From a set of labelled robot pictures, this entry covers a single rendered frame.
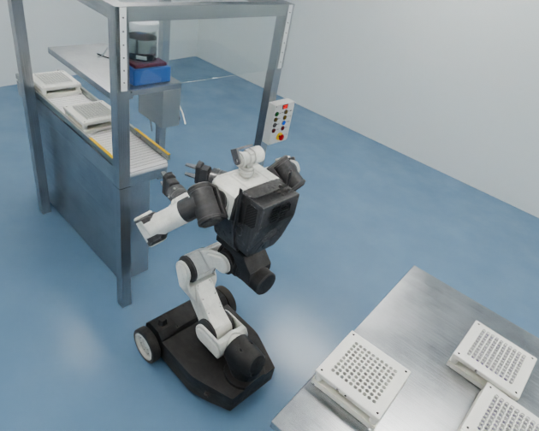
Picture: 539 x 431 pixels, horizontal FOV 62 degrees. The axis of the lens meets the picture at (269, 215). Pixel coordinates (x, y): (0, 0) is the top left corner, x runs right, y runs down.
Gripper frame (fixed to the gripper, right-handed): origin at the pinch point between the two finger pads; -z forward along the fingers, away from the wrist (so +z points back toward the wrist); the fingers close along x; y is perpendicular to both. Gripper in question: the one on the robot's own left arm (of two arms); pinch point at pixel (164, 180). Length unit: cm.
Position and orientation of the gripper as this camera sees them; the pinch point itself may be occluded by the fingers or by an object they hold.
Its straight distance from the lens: 218.9
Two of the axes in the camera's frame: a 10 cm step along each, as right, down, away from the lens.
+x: -1.7, 8.0, 5.7
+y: 8.0, -2.3, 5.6
